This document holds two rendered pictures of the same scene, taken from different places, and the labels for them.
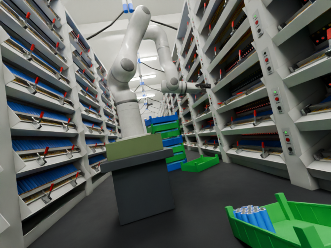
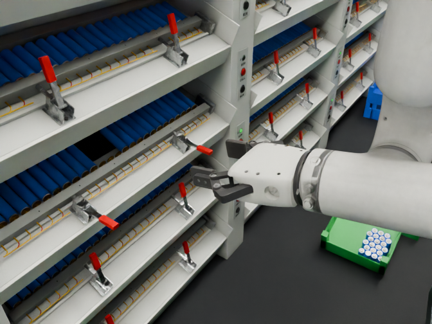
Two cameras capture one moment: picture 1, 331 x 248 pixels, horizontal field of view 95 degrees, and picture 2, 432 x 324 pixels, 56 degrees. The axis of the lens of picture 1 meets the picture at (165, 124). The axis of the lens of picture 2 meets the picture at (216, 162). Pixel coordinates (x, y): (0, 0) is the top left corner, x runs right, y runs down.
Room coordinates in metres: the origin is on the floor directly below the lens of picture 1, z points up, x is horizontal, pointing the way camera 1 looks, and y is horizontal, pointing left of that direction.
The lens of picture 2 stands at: (1.43, 0.01, 0.96)
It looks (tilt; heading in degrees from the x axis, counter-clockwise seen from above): 35 degrees down; 221
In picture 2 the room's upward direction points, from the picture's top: straight up
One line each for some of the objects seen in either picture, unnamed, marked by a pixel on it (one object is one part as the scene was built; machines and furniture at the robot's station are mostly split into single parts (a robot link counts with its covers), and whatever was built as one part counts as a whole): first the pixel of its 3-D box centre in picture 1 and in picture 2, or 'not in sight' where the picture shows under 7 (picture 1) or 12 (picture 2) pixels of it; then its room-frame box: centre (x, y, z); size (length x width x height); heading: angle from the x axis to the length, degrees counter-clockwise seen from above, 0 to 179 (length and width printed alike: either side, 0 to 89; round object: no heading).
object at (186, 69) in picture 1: (194, 93); not in sight; (2.10, -0.49, 0.85); 0.20 x 0.09 x 1.69; 96
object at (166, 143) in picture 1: (165, 141); not in sight; (1.60, 0.04, 0.28); 0.30 x 0.20 x 0.08; 112
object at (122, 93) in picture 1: (121, 86); not in sight; (0.84, 0.20, 0.67); 0.19 x 0.12 x 0.24; 35
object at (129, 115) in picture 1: (130, 121); not in sight; (0.82, 0.18, 0.46); 0.19 x 0.19 x 0.18
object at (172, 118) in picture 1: (161, 119); not in sight; (1.60, 0.04, 0.52); 0.30 x 0.20 x 0.08; 112
